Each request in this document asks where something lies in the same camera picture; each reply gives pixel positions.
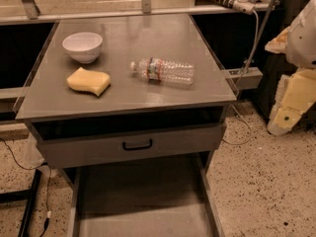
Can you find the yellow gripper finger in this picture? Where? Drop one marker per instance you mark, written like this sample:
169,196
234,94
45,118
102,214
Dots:
295,95
279,43

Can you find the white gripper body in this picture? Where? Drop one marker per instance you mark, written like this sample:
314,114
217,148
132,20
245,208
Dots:
303,39

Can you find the clear plastic water bottle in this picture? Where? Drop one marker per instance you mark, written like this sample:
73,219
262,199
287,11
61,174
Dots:
166,71

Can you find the grey top drawer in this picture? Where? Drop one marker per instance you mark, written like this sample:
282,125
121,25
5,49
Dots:
116,147

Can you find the grey drawer cabinet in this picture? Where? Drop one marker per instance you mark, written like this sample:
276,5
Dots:
130,103

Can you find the open grey middle drawer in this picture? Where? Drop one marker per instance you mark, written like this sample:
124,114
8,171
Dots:
157,197

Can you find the white power strip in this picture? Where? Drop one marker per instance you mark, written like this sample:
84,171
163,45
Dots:
244,6

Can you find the yellow sponge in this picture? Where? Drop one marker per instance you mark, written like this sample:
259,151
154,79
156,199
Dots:
94,82

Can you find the white ceramic bowl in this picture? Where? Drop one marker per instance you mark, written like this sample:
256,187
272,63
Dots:
83,47

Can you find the grey metal side bracket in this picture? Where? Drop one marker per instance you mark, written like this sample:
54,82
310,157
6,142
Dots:
239,81

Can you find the black drawer handle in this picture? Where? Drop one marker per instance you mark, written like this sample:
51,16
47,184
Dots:
137,145

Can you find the black metal floor frame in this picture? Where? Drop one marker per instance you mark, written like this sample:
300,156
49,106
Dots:
16,209

